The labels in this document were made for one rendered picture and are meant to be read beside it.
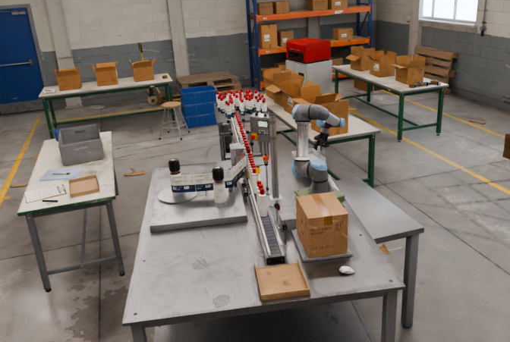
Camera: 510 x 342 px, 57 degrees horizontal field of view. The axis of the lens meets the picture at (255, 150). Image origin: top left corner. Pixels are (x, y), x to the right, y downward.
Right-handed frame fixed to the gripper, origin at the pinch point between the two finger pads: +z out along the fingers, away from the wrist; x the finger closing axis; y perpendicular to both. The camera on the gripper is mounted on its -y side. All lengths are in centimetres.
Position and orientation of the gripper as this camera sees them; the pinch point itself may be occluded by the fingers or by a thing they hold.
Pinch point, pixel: (318, 154)
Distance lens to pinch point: 403.0
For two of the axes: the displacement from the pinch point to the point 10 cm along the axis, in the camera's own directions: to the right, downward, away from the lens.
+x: 9.2, 0.5, 3.9
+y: 3.6, 3.0, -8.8
